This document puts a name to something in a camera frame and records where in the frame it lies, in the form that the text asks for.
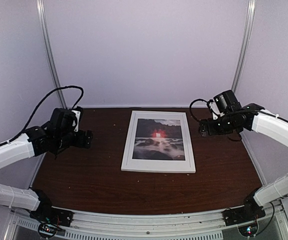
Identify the right aluminium corner post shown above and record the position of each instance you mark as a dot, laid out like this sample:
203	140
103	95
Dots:
249	22

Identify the aluminium front rail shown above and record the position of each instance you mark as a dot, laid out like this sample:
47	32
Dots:
211	225

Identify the left aluminium corner post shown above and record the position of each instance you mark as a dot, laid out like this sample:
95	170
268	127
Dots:
47	43

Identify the aluminium corner post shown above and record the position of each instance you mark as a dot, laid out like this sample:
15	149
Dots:
249	22
47	43

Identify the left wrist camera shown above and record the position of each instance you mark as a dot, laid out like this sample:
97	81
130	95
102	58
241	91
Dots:
65	120

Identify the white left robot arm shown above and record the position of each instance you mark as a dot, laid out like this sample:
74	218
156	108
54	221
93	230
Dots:
33	142

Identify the clear acrylic sheet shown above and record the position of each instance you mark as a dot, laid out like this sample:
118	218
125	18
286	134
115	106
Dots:
158	150

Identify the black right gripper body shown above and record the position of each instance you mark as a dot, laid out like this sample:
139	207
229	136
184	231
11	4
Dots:
226	125

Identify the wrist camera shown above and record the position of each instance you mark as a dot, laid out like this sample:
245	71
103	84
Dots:
65	120
224	101

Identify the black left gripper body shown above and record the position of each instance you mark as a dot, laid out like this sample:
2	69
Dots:
65	140

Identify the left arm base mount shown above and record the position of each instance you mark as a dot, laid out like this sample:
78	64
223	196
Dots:
49	217

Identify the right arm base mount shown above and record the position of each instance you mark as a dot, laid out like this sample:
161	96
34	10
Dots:
247	216

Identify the white picture frame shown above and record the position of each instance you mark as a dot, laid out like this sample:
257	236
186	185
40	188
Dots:
126	160

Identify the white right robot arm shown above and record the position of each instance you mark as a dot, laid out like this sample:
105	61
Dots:
265	136

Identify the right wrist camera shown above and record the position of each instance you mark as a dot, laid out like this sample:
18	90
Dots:
224	101

